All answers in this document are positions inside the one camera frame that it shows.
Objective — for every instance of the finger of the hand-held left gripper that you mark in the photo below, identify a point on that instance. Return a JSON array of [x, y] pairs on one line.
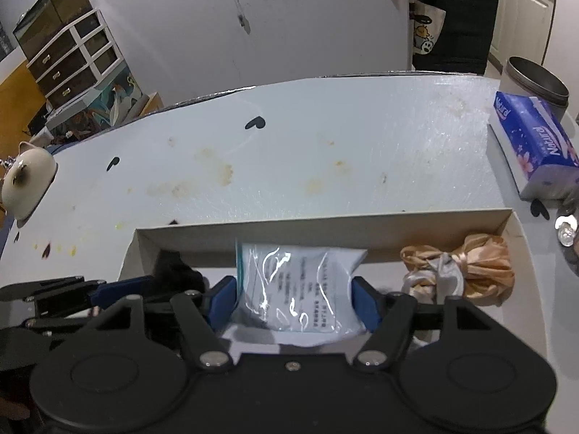
[[122, 289], [59, 316]]

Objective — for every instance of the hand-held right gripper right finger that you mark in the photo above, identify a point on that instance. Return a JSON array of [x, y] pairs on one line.
[[366, 303]]

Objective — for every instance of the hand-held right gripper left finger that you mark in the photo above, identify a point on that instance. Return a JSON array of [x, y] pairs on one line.
[[224, 303]]

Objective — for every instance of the black scrunchie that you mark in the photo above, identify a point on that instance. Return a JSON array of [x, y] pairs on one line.
[[176, 273]]

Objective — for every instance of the white printed packet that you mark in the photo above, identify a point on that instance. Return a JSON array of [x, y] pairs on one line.
[[298, 289]]

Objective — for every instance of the white cardboard box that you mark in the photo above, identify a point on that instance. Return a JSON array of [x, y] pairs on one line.
[[339, 235]]

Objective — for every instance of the beige satin scrunchie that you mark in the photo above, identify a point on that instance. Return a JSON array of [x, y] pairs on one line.
[[479, 262]]

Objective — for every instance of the cream cat figurine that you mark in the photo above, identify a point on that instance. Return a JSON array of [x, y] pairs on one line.
[[27, 185]]

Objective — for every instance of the teal patterned storage box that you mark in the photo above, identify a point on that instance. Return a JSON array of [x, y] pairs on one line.
[[108, 99]]

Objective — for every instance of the white drawer unit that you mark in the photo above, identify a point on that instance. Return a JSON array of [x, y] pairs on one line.
[[72, 63]]

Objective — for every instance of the blue tissue pack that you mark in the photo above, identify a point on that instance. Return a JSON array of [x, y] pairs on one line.
[[538, 144]]

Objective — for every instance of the white printed tote bag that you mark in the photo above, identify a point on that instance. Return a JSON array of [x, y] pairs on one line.
[[427, 31]]

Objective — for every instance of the round metal tin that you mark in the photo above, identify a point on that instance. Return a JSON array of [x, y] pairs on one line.
[[533, 79]]

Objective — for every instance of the glass fish tank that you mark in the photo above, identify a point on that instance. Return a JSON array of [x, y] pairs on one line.
[[49, 18]]

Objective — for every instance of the dark quilted chair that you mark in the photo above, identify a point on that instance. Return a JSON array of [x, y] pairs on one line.
[[461, 22]]

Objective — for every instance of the white kitchen base cabinets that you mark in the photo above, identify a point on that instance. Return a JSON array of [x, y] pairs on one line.
[[524, 18]]

